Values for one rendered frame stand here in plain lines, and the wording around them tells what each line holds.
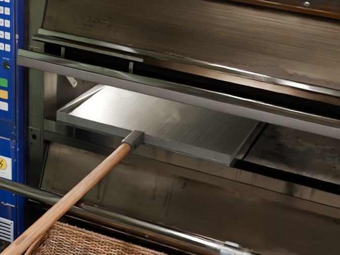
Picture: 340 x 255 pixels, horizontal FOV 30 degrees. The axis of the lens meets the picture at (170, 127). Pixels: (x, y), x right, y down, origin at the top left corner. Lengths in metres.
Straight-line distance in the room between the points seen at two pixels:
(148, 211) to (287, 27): 0.69
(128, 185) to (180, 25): 0.53
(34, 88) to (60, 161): 0.24
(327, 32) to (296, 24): 0.08
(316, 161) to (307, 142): 0.12
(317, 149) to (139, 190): 0.55
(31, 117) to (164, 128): 0.41
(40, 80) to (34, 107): 0.09
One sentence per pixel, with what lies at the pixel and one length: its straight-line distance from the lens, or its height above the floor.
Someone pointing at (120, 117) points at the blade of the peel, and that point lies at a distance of 1.98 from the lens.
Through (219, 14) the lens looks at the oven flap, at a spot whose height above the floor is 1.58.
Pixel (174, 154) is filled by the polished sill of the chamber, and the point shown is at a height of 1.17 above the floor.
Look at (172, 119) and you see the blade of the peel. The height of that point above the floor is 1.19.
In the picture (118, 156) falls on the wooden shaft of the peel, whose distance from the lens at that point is 1.69.
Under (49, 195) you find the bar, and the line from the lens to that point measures 1.57.
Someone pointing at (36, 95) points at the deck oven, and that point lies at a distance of 1.95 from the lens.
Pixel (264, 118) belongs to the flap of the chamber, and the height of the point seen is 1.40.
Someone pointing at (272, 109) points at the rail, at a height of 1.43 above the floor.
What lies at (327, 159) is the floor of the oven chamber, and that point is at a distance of 1.90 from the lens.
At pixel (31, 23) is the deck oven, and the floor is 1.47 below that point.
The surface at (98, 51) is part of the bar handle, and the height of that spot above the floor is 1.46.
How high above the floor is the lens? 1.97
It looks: 24 degrees down
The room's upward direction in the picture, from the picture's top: 6 degrees clockwise
